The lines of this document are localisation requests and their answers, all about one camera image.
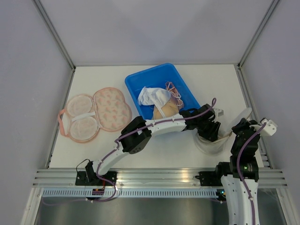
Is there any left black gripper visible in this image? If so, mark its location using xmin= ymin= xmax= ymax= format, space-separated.
xmin=196 ymin=119 xmax=221 ymax=145

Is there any white mesh laundry bag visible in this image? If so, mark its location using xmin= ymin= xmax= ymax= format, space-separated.
xmin=194 ymin=107 xmax=252 ymax=155

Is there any white satin bra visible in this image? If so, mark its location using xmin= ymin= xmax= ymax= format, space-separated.
xmin=137 ymin=87 xmax=171 ymax=108

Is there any floral mesh laundry bag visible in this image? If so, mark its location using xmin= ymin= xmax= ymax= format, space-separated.
xmin=58 ymin=87 xmax=132 ymax=143

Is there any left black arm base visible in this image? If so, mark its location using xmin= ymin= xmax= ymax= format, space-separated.
xmin=75 ymin=171 xmax=117 ymax=187

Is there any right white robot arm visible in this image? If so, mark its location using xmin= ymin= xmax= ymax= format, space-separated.
xmin=214 ymin=118 xmax=278 ymax=225

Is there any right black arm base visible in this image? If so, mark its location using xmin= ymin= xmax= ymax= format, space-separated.
xmin=195 ymin=171 xmax=223 ymax=187

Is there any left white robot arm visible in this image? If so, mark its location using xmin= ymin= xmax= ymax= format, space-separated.
xmin=75 ymin=104 xmax=221 ymax=186

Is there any beige bra in bin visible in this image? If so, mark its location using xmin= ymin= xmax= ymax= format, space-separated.
xmin=152 ymin=82 xmax=184 ymax=120

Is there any blue plastic bin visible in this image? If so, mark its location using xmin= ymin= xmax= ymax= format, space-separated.
xmin=125 ymin=63 xmax=200 ymax=120

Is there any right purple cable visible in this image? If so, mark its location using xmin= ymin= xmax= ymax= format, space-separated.
xmin=212 ymin=121 xmax=268 ymax=225

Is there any purple cable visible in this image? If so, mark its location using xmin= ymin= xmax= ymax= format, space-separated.
xmin=42 ymin=97 xmax=217 ymax=206
xmin=212 ymin=121 xmax=268 ymax=225

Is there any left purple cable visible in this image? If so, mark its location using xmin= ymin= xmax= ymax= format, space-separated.
xmin=42 ymin=97 xmax=217 ymax=206

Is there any aluminium mounting rail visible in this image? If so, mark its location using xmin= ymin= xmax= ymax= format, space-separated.
xmin=32 ymin=168 xmax=287 ymax=188

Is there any white slotted cable duct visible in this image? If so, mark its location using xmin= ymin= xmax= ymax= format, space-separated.
xmin=42 ymin=188 xmax=217 ymax=198

